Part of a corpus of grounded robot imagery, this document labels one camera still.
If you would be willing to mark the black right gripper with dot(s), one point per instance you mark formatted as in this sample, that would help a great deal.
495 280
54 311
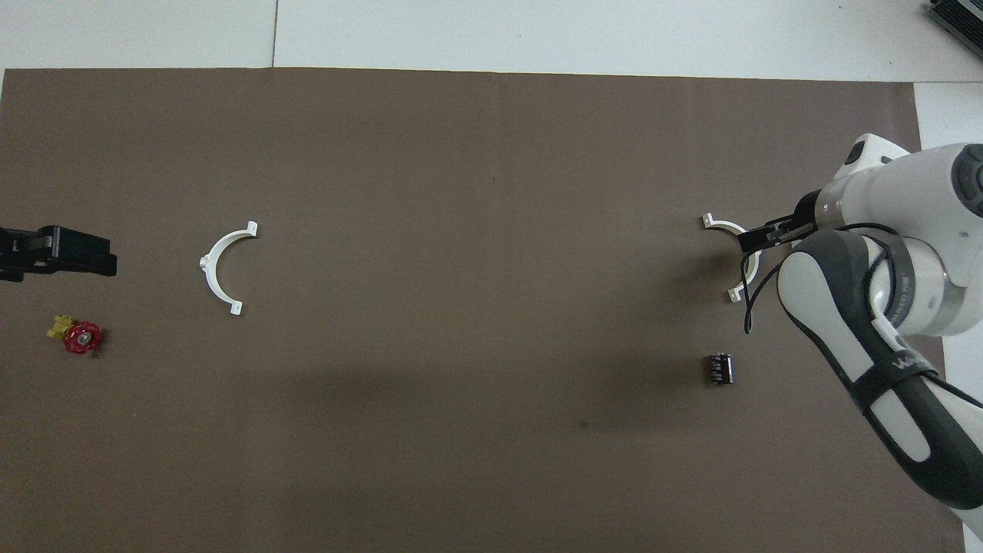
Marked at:
772 234

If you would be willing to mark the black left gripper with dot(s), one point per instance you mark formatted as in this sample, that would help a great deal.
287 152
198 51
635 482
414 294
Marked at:
69 250

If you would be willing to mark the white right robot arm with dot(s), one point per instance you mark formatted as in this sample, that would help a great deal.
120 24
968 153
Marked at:
906 192

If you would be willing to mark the red and yellow valve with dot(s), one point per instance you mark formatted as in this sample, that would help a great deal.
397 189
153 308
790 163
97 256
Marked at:
82 338

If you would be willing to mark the dark grey electronic device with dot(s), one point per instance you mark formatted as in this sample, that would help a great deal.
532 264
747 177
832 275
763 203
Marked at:
960 19

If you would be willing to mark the brown table mat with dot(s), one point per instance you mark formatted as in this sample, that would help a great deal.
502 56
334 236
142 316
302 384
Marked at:
461 153

